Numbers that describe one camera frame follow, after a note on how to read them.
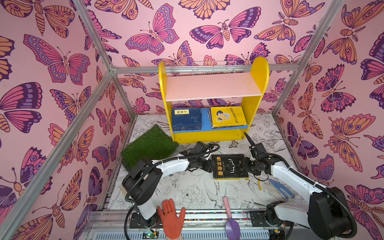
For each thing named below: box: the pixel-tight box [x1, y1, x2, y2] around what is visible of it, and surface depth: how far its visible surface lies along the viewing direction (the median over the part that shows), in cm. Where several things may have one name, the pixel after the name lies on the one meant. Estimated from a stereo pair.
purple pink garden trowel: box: [222, 196, 241, 240], surface depth 71 cm
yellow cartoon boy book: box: [208, 106, 247, 129], surface depth 96 cm
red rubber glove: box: [157, 198, 186, 237], surface depth 75 cm
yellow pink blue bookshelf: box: [159, 57, 270, 144], surface depth 94 cm
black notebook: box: [211, 154, 249, 179], surface depth 90 cm
